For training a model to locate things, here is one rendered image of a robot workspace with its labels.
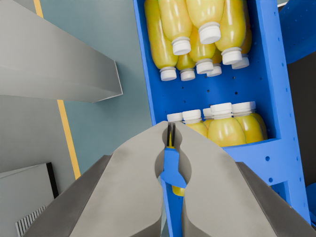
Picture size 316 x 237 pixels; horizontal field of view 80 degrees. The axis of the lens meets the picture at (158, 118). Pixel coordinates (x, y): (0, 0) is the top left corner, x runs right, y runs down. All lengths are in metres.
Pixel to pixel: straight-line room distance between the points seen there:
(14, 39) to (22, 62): 0.08
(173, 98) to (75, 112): 1.44
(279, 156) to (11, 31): 0.91
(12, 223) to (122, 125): 1.02
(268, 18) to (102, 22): 1.64
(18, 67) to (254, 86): 0.79
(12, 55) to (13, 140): 1.59
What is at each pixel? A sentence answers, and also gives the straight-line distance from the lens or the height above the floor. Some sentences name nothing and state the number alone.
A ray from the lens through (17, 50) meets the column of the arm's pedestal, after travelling 0.91.
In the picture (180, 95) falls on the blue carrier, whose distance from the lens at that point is 0.56.
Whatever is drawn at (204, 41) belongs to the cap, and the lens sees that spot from 0.41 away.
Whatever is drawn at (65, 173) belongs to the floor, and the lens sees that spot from 2.05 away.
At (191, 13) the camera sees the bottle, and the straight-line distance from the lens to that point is 0.41.
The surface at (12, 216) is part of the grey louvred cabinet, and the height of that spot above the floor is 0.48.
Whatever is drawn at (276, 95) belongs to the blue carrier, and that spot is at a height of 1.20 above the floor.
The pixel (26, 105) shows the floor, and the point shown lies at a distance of 2.25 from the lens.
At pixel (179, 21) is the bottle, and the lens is 0.43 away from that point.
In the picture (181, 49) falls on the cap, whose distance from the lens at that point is 0.43.
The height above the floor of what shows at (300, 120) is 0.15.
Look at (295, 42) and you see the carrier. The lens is 1.17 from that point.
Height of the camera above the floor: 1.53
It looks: 77 degrees down
